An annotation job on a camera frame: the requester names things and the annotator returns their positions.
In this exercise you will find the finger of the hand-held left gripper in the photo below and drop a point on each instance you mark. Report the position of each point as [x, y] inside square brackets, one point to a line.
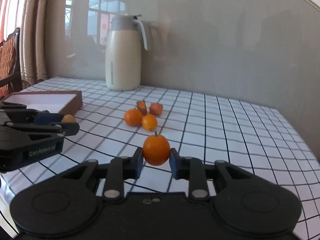
[70, 128]
[47, 119]

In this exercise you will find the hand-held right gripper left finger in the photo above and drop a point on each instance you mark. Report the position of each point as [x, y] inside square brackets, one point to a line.
[138, 163]

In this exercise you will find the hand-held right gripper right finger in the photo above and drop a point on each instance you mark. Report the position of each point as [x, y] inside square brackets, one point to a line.
[173, 165]

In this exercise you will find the tan round fruit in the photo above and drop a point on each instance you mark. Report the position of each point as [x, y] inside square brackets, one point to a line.
[68, 118]

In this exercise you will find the brown cardboard box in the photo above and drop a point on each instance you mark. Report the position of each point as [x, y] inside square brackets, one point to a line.
[50, 98]

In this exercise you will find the large orange with stem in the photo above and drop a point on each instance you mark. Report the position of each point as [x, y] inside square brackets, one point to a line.
[156, 150]

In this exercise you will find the carrot chunk with dark spots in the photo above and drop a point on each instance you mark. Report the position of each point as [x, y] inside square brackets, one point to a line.
[142, 107]

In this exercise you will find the orange carrot chunk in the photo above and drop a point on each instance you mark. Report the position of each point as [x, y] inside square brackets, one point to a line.
[156, 108]

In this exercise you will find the small orange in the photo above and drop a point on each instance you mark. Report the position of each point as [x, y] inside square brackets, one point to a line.
[149, 122]

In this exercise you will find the medium orange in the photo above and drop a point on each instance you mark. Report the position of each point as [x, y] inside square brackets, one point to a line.
[133, 117]

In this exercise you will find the white black checkered tablecloth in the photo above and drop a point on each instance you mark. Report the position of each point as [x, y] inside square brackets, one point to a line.
[225, 130]

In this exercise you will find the wooden sofa orange cushions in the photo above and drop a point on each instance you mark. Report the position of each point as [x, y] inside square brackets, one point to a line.
[8, 55]

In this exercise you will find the cream thermos jug grey lid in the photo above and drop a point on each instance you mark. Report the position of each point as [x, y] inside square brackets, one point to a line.
[122, 60]

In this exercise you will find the beige lace-trimmed curtain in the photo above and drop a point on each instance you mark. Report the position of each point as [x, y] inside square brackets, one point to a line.
[32, 30]

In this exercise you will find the window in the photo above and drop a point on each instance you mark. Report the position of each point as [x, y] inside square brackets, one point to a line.
[10, 5]

